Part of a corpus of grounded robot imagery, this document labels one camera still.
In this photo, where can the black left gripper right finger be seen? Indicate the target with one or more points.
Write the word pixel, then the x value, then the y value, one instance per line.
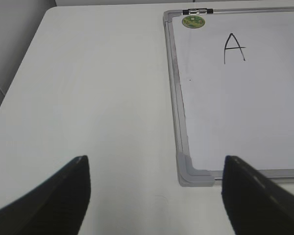
pixel 254 204

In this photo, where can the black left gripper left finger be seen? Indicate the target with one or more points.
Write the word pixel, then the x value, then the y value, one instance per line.
pixel 55 207

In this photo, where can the white board with grey frame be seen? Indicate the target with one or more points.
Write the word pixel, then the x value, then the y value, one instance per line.
pixel 232 92

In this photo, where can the round green magnet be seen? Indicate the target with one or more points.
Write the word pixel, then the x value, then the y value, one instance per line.
pixel 193 22

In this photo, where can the black and clear board clip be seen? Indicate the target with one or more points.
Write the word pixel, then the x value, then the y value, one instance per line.
pixel 198 11

